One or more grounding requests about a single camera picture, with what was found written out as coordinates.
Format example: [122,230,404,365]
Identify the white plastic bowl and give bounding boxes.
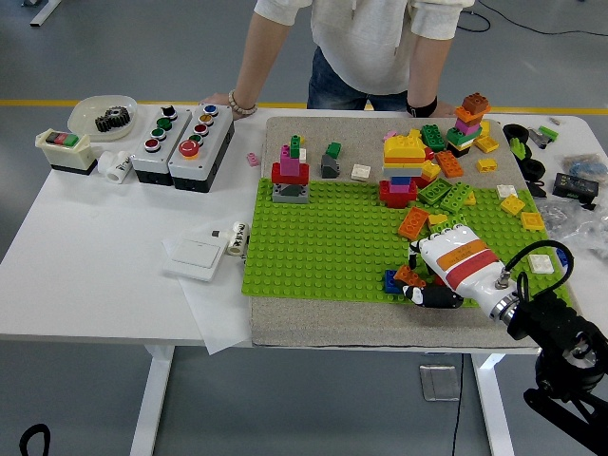
[66,94,139,143]

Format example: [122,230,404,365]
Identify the thin black floor cable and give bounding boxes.
[450,353,466,456]

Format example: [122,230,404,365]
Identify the green studded baseplate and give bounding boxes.
[240,178,571,309]

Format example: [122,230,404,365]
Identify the brick tower with brown top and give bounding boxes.
[446,93,493,159]

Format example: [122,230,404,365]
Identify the dark green long brick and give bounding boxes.
[420,123,448,153]

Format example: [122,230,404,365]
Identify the plastic bag with blue parts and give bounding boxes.
[560,154,608,180]

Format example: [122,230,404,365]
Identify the black digital meter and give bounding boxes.
[551,172,600,200]

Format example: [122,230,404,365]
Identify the black looped floor cable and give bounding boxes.
[458,11,491,33]

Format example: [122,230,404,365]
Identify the blue square brick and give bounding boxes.
[383,269,405,295]

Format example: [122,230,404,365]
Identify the long black floor cable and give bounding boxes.
[477,0,608,37]

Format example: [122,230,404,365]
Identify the grey metal frame foot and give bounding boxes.
[28,0,63,28]

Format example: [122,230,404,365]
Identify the beige red-green switch box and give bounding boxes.
[35,128,99,177]

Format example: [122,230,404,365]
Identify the black wristwatch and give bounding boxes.
[406,96,439,119]

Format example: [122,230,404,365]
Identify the translucent paper sheet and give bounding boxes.
[161,232,253,356]

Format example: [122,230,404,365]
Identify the person's right hand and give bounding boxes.
[198,92,233,108]

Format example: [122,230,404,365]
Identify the small white pipe fitting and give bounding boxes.
[211,220,252,257]

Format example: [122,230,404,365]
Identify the black metal gear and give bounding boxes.
[94,106,132,133]

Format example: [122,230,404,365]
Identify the clear plastic bags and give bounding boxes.
[539,189,608,257]

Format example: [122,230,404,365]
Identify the person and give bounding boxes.
[253,0,476,113]

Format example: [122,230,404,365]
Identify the grey-brown mat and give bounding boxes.
[250,116,590,352]

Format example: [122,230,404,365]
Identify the brick tower with yellow top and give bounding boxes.
[378,130,428,209]

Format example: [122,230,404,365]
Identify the metal floor socket plate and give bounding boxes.
[418,364,462,403]

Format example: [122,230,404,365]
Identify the white pipe tee fitting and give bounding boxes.
[97,150,134,184]

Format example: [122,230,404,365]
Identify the grey four-button control box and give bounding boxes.
[130,104,194,187]

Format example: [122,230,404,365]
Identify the grey emergency-stop control box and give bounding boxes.
[168,103,237,195]

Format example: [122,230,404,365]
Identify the white wall switch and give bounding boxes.
[161,236,229,283]

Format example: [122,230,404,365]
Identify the brick tower with magenta middle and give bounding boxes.
[270,134,311,204]

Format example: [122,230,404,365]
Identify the black toy tyre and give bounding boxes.
[521,159,547,181]
[502,123,531,143]

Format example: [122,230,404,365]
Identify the bead bracelet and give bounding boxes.
[226,88,258,120]

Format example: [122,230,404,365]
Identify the orange long brick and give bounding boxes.
[393,264,428,290]
[397,206,429,238]
[435,150,466,180]

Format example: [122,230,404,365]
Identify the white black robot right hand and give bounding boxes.
[401,226,520,323]

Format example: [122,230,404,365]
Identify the lime green long brick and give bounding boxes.
[429,213,469,235]
[439,182,475,214]

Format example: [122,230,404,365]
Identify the white table leg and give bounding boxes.
[128,345,176,456]
[469,353,517,456]

